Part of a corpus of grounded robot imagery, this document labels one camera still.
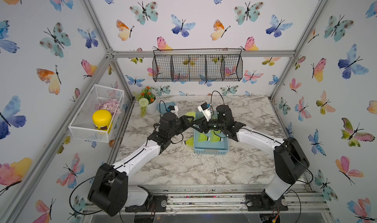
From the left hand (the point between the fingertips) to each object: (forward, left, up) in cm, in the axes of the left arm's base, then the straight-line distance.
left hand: (195, 117), depth 79 cm
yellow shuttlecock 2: (-3, +4, -21) cm, 22 cm away
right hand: (-2, +1, -2) cm, 3 cm away
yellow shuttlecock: (+2, +2, +1) cm, 3 cm away
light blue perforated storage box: (-6, -8, -23) cm, 26 cm away
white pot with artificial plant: (+22, +32, -10) cm, 40 cm away
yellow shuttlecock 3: (-1, -5, -20) cm, 20 cm away
